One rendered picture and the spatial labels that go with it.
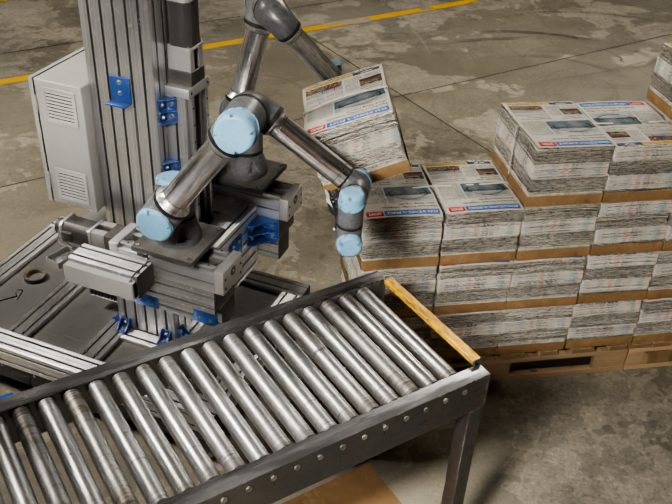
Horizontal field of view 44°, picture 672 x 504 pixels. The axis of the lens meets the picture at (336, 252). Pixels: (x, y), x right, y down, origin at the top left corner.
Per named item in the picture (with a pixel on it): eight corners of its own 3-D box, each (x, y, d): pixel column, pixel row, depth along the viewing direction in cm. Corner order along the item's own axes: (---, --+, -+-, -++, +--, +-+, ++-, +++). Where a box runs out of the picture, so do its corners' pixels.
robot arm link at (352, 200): (343, 177, 243) (340, 209, 249) (336, 196, 234) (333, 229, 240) (369, 181, 242) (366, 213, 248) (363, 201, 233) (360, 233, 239)
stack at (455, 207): (334, 332, 363) (344, 163, 316) (585, 313, 382) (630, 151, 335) (350, 395, 332) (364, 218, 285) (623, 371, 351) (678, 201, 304)
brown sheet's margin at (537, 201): (490, 156, 325) (491, 146, 322) (559, 153, 330) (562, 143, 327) (524, 207, 294) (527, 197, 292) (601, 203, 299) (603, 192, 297)
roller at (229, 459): (172, 363, 233) (171, 350, 230) (250, 479, 201) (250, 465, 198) (155, 369, 231) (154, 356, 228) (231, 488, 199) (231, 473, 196)
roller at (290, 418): (235, 341, 242) (235, 328, 239) (319, 448, 210) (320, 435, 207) (220, 347, 240) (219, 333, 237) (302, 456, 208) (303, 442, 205)
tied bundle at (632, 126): (559, 155, 330) (571, 101, 317) (628, 152, 335) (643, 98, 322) (600, 205, 300) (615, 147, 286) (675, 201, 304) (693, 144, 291)
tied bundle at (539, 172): (489, 158, 325) (498, 103, 312) (560, 154, 330) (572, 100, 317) (524, 209, 295) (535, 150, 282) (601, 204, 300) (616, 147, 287)
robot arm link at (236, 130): (174, 226, 264) (276, 112, 235) (157, 253, 251) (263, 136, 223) (143, 203, 261) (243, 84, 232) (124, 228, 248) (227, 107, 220)
